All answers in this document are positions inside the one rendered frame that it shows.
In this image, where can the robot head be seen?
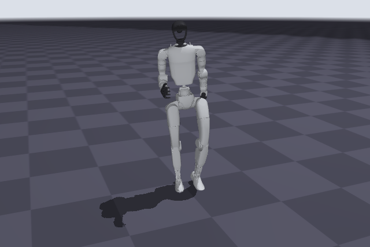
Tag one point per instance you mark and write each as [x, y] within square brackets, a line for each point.
[179, 26]

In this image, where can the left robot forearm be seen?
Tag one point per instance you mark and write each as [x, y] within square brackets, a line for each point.
[203, 85]

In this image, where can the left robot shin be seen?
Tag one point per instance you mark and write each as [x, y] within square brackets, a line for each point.
[200, 158]

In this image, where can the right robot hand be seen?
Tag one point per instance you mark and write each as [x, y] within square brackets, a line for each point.
[164, 90]

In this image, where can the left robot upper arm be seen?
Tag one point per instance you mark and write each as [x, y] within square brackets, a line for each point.
[201, 61]

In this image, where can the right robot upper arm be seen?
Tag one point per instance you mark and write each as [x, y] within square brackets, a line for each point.
[162, 56]

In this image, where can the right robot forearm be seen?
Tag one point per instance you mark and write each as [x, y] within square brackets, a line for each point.
[161, 82]

